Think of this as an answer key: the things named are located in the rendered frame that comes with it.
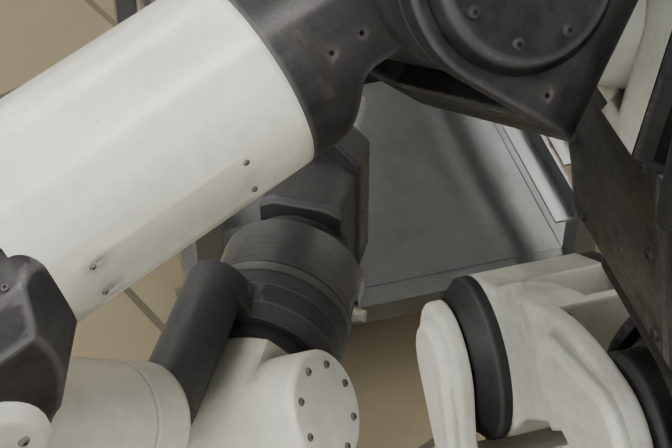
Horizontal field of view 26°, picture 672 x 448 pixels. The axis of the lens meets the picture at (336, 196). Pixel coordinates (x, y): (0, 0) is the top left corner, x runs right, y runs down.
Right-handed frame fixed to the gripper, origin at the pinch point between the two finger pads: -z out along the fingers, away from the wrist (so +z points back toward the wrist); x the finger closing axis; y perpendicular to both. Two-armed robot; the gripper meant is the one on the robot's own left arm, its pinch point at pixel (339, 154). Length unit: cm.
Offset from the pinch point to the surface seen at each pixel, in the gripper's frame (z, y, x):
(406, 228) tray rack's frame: -57, 6, -63
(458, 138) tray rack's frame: -75, 3, -63
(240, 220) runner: -36, 21, -46
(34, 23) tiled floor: -102, 78, -78
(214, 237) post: -34, 23, -47
